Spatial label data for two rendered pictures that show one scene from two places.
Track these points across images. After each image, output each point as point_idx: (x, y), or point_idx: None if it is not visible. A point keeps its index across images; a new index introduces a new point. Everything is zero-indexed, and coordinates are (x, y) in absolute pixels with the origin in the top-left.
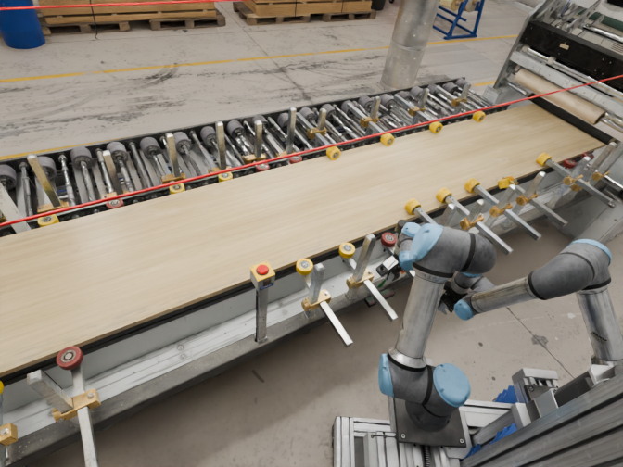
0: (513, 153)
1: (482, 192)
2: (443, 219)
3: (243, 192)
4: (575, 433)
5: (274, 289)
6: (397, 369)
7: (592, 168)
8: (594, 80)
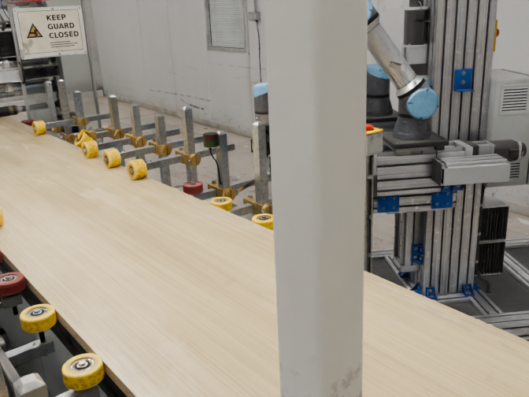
0: (14, 142)
1: (108, 142)
2: (189, 128)
3: (98, 284)
4: (451, 12)
5: None
6: (425, 83)
7: (66, 111)
8: None
